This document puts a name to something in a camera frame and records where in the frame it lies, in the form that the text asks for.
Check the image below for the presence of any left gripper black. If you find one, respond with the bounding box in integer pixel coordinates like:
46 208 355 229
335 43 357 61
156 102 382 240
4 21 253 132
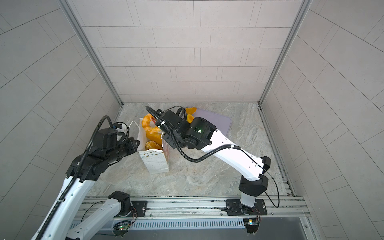
105 137 143 165

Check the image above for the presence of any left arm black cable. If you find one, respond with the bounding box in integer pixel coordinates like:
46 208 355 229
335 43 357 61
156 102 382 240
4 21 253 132
34 115 131 240

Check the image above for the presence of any aluminium mounting rail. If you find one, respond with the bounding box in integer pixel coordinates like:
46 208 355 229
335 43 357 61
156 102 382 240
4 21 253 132
73 195 311 221

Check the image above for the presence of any right circuit board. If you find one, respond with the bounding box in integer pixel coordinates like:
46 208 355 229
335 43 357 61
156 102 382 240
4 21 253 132
243 219 260 234

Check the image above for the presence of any orange bread top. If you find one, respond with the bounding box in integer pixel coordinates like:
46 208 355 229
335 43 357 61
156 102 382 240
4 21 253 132
186 107 197 115

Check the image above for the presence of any striped long bread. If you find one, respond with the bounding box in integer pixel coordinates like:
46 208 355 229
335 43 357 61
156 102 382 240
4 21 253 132
145 141 163 151

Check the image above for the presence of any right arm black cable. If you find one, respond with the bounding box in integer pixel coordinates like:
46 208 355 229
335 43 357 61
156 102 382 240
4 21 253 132
144 105 281 209

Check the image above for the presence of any left circuit board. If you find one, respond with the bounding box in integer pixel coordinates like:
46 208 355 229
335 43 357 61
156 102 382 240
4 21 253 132
113 221 132 231

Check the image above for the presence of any ring shaped donut bread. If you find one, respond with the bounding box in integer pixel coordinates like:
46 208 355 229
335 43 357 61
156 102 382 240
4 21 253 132
142 114 163 146

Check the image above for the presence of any yellow orange oval bread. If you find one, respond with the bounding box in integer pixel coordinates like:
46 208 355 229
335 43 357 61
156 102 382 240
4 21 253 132
187 114 195 124

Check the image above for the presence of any lilac plastic tray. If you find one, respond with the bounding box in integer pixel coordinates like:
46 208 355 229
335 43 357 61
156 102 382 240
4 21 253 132
192 108 232 136

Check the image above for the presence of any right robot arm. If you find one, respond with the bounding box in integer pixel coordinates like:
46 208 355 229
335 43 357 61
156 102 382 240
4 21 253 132
146 107 271 216

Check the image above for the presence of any white cartoon paper bag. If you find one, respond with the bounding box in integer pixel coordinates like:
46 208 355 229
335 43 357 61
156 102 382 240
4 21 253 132
133 118 170 175

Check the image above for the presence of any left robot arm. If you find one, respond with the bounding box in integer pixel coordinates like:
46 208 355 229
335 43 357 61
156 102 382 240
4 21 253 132
32 129 140 240

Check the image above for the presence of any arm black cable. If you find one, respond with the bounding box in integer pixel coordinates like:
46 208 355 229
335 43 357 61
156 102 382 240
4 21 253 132
144 105 281 209
34 115 131 240

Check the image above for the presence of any circuit board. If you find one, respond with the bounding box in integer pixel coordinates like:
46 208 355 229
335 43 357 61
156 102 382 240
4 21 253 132
113 221 132 231
243 219 260 234

